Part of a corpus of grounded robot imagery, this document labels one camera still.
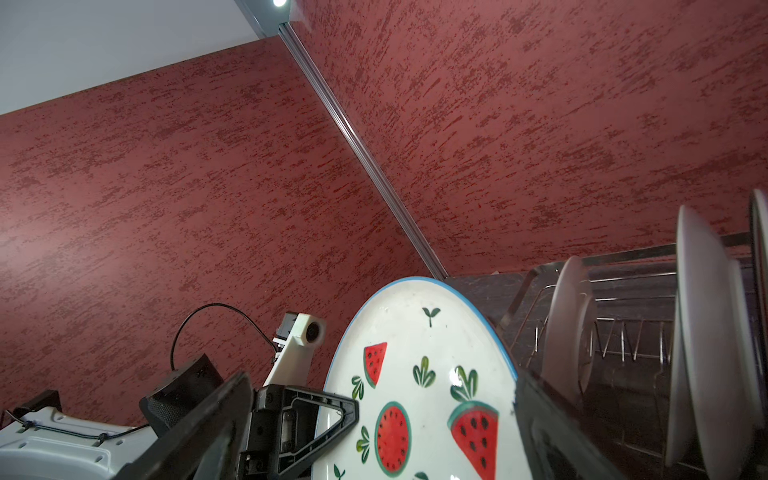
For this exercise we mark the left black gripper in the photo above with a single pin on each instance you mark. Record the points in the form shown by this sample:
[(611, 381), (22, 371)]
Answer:
[(290, 428)]

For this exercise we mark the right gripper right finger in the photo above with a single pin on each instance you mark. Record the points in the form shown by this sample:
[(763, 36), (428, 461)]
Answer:
[(557, 441)]

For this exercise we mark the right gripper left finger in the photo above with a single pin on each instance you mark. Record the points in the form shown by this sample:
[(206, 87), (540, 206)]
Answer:
[(206, 443)]

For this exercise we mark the watermelon pattern plate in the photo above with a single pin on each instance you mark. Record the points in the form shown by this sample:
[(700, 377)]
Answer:
[(435, 387)]

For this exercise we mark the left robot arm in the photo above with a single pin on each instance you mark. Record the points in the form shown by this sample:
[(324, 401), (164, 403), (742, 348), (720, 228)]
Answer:
[(40, 442)]

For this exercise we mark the small sunburst plate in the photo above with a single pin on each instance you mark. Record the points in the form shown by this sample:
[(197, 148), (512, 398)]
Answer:
[(569, 341)]

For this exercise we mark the sunburst green rim plate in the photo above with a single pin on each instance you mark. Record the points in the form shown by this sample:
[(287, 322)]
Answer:
[(715, 399)]

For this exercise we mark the left corner aluminium profile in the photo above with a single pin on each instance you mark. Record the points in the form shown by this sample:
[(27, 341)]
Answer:
[(274, 19)]

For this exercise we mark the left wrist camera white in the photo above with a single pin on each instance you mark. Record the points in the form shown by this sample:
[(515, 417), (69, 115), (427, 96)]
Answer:
[(297, 338)]

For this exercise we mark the metal wire dish rack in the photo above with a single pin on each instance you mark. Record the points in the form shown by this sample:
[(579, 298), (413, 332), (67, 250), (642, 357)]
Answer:
[(627, 398)]

